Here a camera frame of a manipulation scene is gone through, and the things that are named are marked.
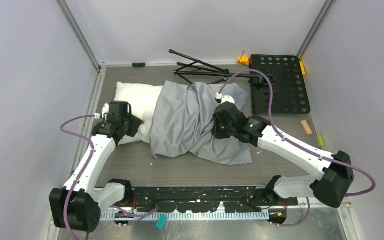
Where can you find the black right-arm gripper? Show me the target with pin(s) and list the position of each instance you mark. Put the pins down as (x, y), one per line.
(217, 132)

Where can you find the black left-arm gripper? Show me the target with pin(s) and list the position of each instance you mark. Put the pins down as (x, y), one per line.
(135, 123)

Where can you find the white pillow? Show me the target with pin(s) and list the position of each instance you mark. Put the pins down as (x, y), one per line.
(143, 99)

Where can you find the grey pillowcase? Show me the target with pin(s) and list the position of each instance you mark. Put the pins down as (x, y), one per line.
(183, 122)

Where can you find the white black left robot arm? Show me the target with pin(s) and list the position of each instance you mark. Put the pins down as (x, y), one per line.
(76, 206)

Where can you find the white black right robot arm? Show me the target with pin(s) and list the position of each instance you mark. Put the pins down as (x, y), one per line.
(328, 178)

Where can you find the black folded stand tripod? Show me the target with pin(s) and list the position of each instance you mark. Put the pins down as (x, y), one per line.
(201, 68)

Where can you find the black perforated stand plate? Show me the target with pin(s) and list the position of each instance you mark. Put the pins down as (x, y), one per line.
(288, 85)

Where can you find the wooden block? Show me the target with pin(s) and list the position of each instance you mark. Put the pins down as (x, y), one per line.
(306, 127)

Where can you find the yellow block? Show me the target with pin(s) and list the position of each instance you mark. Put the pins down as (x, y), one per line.
(303, 70)

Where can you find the green block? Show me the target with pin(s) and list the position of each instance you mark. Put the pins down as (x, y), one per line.
(320, 141)

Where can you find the teal tape piece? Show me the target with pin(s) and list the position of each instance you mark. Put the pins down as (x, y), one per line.
(161, 222)

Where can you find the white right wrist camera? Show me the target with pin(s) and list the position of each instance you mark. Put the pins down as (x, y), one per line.
(221, 99)

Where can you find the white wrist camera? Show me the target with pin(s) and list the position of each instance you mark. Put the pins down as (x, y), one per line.
(221, 99)
(104, 112)

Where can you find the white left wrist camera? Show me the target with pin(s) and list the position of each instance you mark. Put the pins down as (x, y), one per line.
(104, 112)

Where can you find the small black wall clip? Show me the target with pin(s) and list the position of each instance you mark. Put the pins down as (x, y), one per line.
(138, 64)

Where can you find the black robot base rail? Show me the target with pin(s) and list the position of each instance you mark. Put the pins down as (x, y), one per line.
(234, 199)

